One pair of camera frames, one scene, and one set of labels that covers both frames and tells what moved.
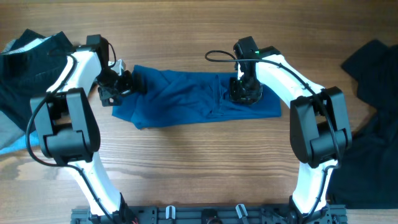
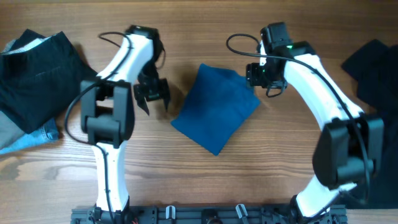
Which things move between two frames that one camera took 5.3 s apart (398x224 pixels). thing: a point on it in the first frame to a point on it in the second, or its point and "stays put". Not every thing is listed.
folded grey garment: (9, 131) stays put
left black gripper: (125, 83) to (152, 88)
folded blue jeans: (20, 142) stays put
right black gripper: (245, 96) to (253, 74)
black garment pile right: (366, 175) stays put
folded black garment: (29, 65) stays put
